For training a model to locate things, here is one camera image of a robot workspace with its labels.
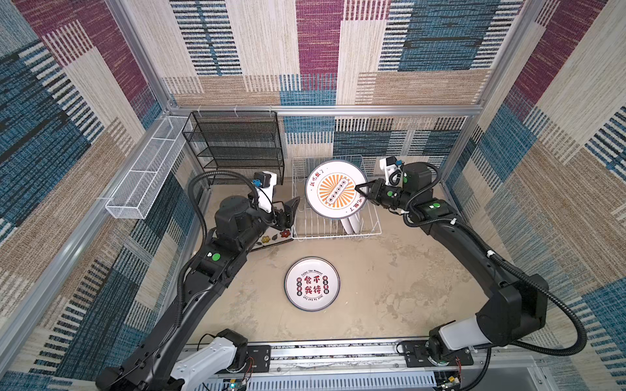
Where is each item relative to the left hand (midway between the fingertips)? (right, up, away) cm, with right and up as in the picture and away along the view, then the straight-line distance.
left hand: (287, 193), depth 66 cm
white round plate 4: (+22, -9, +25) cm, 35 cm away
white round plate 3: (+19, -11, +23) cm, 32 cm away
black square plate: (-9, -16, +30) cm, 35 cm away
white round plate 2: (+12, +2, +11) cm, 17 cm away
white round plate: (+6, -31, +22) cm, 38 cm away
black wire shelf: (-22, +24, +42) cm, 53 cm away
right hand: (+21, +1, +11) cm, 23 cm away
